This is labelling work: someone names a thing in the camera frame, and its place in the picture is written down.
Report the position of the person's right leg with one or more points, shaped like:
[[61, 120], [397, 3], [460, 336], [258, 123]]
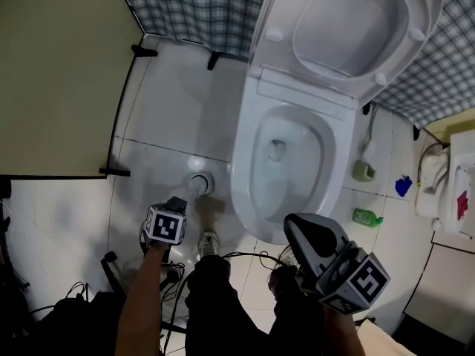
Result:
[[297, 317]]

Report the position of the person's right shoe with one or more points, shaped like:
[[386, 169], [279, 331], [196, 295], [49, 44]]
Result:
[[288, 256]]

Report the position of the beige cardboard box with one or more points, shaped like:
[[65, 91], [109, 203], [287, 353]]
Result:
[[382, 341]]

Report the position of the green holder with white brush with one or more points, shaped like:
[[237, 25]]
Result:
[[363, 171]]

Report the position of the person's leg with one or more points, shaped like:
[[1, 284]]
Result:
[[297, 317], [215, 302]]

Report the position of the white box with red patch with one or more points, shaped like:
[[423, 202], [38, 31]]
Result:
[[458, 198]]

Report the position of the black metal stand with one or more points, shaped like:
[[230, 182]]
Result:
[[111, 269]]

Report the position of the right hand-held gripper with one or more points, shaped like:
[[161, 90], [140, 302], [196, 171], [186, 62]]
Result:
[[326, 250]]

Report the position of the person's left forearm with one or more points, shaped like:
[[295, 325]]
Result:
[[143, 302]]

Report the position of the blue crumpled cloth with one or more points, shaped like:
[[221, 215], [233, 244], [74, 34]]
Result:
[[402, 185]]

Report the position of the white toilet seat lid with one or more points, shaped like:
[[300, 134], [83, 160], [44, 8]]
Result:
[[345, 24]]

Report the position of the checked grey curtain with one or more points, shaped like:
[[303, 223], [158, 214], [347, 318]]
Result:
[[193, 9]]

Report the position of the black partition foot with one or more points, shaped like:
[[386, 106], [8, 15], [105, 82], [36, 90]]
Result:
[[143, 51], [115, 171], [213, 59]]

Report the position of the white cabinet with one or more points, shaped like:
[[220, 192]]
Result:
[[445, 291]]

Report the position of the green plastic bottle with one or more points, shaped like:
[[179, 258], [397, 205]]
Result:
[[365, 217]]

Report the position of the white plastic tank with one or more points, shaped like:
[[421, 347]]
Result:
[[430, 176]]

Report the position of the person's left shoe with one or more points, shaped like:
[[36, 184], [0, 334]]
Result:
[[209, 243]]

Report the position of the person's left leg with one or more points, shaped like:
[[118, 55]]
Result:
[[215, 302]]

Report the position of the white toilet bowl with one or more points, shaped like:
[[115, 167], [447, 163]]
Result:
[[245, 132]]

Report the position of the beige partition panel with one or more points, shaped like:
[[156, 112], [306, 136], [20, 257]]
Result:
[[59, 72]]

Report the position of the black bag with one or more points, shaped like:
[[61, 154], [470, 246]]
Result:
[[81, 321]]

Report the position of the person's shoe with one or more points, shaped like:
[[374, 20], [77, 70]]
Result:
[[288, 256], [209, 243]]

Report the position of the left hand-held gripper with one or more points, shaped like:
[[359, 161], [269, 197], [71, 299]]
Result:
[[165, 226]]

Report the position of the person's right forearm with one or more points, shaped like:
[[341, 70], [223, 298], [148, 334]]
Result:
[[343, 334]]

